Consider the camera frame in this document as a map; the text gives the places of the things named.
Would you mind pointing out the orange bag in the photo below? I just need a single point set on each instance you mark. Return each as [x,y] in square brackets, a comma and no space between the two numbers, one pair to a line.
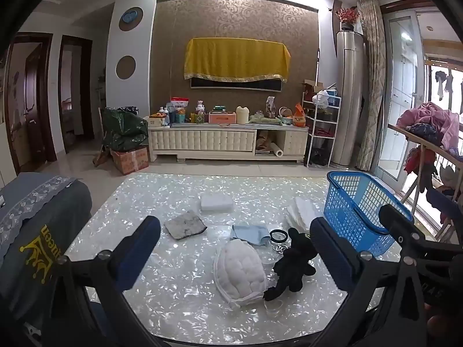
[299,115]

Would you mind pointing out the white sponge block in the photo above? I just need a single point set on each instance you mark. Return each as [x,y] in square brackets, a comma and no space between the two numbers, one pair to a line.
[217,202]

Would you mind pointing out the grey cloth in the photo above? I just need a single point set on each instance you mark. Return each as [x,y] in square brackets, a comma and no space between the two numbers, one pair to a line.
[184,226]

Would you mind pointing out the patterned curtain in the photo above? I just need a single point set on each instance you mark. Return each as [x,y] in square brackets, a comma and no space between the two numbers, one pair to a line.
[372,79]

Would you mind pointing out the white paper roll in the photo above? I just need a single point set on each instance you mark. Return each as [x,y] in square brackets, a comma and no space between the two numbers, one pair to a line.
[278,150]

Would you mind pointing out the dark wooden door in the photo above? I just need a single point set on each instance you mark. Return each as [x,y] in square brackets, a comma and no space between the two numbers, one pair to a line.
[30,108]
[85,97]

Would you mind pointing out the white quilted cap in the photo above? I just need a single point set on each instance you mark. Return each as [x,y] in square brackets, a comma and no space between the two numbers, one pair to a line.
[238,271]

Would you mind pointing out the cardboard box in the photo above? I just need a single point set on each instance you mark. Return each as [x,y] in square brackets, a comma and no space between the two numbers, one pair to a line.
[130,161]

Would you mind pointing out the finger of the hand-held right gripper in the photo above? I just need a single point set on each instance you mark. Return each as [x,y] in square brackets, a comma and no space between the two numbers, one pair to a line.
[396,220]

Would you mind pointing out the red flower vase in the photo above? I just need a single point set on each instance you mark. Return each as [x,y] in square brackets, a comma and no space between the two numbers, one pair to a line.
[348,16]

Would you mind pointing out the white folded towel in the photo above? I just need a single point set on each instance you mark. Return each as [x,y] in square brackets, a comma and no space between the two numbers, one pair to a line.
[300,211]

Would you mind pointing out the blue plastic basket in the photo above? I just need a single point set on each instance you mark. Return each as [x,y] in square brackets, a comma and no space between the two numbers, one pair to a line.
[347,176]

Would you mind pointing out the light blue cloth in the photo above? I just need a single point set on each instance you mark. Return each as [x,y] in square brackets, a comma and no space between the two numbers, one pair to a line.
[249,233]

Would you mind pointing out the cream plastic jug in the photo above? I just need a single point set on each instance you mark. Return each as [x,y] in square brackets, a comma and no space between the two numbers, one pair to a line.
[243,114]

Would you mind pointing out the white television cabinet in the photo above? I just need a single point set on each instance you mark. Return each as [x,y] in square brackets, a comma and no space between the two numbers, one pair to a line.
[217,141]

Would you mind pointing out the pink box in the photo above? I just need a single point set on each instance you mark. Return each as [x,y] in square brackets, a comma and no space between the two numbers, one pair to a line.
[222,117]

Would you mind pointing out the grey sofa cover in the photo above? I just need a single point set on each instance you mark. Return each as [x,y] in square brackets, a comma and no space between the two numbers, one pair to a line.
[36,224]

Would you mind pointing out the black plush toy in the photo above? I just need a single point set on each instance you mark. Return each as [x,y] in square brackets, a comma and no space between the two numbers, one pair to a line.
[293,260]

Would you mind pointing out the pink clothes pile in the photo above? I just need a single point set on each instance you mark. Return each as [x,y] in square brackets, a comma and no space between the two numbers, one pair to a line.
[434,115]

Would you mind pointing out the white shelf rack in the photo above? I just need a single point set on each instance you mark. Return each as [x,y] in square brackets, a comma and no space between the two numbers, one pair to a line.
[311,130]

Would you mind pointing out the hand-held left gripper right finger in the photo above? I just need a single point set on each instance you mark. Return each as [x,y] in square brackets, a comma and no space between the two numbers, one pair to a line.
[332,256]

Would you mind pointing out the green plastic bag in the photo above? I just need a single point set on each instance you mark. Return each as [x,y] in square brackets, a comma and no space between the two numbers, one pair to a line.
[124,130]

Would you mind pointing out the standing air conditioner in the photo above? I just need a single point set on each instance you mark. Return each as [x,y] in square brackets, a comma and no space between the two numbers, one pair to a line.
[347,97]

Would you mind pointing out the wall television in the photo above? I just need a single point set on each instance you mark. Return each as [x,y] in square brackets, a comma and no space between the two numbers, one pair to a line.
[235,84]

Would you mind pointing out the wooden clothes rack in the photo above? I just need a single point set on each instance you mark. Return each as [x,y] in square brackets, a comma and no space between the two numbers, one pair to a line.
[408,133]

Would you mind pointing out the round blue wall plate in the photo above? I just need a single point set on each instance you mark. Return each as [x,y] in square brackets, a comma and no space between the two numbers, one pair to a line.
[131,17]

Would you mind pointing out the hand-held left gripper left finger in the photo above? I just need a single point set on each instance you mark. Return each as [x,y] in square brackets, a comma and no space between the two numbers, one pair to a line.
[141,245]

